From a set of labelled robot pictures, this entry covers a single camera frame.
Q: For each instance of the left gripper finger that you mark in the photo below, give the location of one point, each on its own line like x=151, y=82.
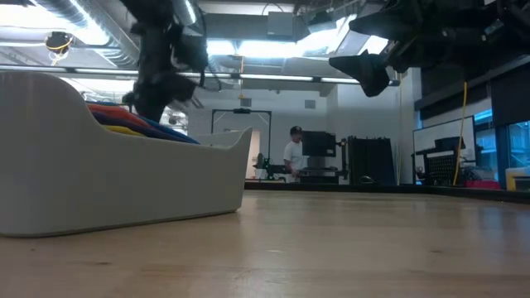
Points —
x=147, y=105
x=180, y=90

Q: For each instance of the black equipment cart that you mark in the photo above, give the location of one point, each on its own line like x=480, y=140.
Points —
x=441, y=167

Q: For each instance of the person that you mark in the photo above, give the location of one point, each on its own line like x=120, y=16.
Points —
x=295, y=155

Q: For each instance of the grey plastic basket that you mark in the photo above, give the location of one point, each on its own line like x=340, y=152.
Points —
x=124, y=186

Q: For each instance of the black gantry frame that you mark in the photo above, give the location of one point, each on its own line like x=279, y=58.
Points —
x=242, y=110

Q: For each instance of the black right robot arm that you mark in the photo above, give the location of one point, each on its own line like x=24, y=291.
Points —
x=513, y=20

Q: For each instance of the black aluminium table frame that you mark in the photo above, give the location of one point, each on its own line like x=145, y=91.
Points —
x=372, y=188

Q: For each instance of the red black tool box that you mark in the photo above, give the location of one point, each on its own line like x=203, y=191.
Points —
x=482, y=184

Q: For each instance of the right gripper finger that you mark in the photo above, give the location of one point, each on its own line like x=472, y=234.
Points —
x=389, y=25
x=370, y=72

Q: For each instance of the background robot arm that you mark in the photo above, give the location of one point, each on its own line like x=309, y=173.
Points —
x=269, y=169

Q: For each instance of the black monitor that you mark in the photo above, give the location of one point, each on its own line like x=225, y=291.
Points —
x=319, y=144

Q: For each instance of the purple measuring cup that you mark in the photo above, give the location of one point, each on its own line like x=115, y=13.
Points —
x=136, y=126

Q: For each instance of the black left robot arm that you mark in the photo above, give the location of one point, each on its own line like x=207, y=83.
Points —
x=153, y=16

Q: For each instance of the yellow measuring cup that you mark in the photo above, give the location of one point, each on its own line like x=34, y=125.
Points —
x=122, y=131

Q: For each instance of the dark room divider panel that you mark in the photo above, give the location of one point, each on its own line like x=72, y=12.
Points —
x=372, y=161

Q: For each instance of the grey ceiling box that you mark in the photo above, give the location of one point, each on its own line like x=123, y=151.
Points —
x=280, y=24

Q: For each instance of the blue measuring cup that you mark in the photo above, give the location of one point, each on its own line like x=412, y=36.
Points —
x=178, y=136

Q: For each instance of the orange measuring cup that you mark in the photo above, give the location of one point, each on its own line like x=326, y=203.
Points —
x=116, y=112

